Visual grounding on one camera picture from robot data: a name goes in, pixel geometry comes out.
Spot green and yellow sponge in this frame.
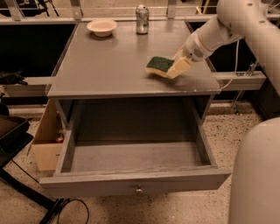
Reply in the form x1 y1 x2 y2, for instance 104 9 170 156
145 57 173 78

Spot black chair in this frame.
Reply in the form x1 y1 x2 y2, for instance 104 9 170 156
0 115 55 210

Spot white bowl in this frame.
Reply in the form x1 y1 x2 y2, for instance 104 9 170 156
87 19 117 38

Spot open grey top drawer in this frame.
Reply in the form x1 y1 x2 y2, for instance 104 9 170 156
40 122 231 198

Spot silver soda can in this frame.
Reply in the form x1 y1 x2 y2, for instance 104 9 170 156
136 4 150 34

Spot grey drawer cabinet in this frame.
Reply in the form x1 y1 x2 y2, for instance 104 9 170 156
47 21 221 135

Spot metal rail frame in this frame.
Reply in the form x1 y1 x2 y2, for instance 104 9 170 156
1 0 269 100

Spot white cable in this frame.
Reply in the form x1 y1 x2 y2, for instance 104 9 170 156
220 38 241 90

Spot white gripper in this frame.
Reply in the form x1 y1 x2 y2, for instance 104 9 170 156
166 31 213 79

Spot black floor cable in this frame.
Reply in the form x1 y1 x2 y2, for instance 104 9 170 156
38 198 90 224

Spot cardboard box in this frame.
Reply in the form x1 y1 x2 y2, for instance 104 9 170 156
31 100 64 171

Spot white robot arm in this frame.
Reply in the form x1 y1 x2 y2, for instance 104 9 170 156
167 0 280 224

